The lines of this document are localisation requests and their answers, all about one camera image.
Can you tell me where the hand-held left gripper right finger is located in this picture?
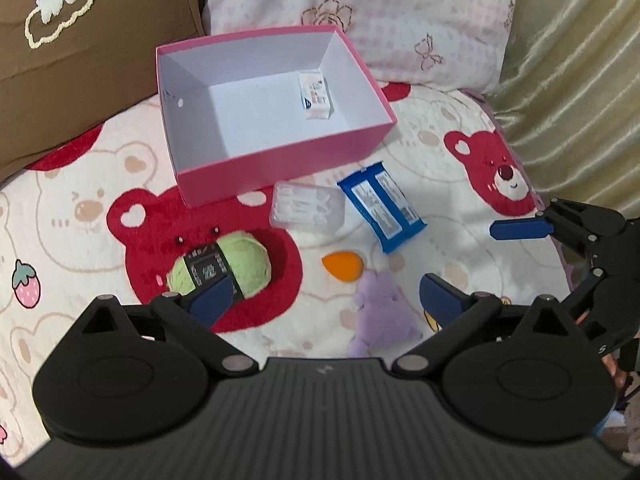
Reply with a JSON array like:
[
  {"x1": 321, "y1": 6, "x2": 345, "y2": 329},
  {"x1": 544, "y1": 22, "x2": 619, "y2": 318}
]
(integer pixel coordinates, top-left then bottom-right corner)
[{"x1": 391, "y1": 272, "x2": 582, "y2": 376}]

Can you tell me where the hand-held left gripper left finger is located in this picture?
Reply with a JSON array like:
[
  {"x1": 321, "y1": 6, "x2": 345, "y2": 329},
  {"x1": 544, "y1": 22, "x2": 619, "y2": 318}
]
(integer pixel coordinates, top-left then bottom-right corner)
[{"x1": 70, "y1": 278, "x2": 256, "y2": 378}]

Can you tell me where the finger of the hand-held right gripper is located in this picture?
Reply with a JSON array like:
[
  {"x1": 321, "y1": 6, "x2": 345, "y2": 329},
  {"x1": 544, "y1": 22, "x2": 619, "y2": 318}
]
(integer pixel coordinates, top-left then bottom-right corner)
[
  {"x1": 490, "y1": 199, "x2": 629, "y2": 259},
  {"x1": 560, "y1": 265, "x2": 632, "y2": 331}
]

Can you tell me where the green yarn ball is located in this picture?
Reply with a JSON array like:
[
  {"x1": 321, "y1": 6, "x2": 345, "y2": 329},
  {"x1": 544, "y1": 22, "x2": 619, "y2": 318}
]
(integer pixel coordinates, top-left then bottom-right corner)
[{"x1": 166, "y1": 230, "x2": 273, "y2": 317}]

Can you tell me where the purple plush toy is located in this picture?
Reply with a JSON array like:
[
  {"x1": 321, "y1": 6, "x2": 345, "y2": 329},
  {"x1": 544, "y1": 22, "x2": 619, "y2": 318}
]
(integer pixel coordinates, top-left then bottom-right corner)
[{"x1": 348, "y1": 270, "x2": 423, "y2": 358}]

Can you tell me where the orange makeup sponge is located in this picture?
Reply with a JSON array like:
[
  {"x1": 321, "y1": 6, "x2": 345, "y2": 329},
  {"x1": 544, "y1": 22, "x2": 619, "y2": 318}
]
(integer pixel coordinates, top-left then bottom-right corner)
[{"x1": 322, "y1": 252, "x2": 366, "y2": 280}]

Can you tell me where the blue snack packet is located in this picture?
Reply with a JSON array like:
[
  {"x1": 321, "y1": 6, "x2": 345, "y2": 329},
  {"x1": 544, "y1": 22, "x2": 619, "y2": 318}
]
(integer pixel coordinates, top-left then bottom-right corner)
[{"x1": 337, "y1": 161, "x2": 427, "y2": 254}]

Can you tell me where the clear plastic case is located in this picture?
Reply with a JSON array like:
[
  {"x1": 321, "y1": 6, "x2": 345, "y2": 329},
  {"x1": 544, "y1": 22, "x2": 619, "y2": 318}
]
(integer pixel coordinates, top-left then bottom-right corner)
[{"x1": 269, "y1": 181, "x2": 346, "y2": 233}]

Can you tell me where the pink cardboard box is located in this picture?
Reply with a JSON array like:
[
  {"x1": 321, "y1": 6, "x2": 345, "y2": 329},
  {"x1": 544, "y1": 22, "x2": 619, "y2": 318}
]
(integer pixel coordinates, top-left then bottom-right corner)
[{"x1": 156, "y1": 25, "x2": 398, "y2": 208}]

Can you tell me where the person's right hand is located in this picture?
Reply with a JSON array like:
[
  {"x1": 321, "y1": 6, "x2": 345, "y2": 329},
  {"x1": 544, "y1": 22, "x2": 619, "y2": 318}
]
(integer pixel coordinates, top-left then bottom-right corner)
[{"x1": 601, "y1": 354, "x2": 630, "y2": 392}]

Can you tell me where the bear printed blanket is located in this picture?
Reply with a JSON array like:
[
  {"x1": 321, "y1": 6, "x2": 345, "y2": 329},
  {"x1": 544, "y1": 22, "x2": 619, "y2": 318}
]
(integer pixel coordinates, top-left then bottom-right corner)
[{"x1": 0, "y1": 82, "x2": 576, "y2": 466}]

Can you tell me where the small white packet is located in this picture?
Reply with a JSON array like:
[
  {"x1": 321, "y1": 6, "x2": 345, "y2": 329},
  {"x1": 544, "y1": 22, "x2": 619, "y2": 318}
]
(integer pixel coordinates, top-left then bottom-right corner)
[{"x1": 298, "y1": 71, "x2": 335, "y2": 121}]

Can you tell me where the pink checked pillow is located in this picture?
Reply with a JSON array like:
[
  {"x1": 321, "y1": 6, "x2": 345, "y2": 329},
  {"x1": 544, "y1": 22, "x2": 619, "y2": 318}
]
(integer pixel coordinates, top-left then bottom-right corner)
[{"x1": 202, "y1": 0, "x2": 521, "y2": 95}]

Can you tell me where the brown embroidered pillow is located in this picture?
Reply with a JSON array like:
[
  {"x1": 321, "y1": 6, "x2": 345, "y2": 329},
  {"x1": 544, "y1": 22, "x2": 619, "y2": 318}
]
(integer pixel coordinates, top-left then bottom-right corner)
[{"x1": 0, "y1": 0, "x2": 207, "y2": 181}]

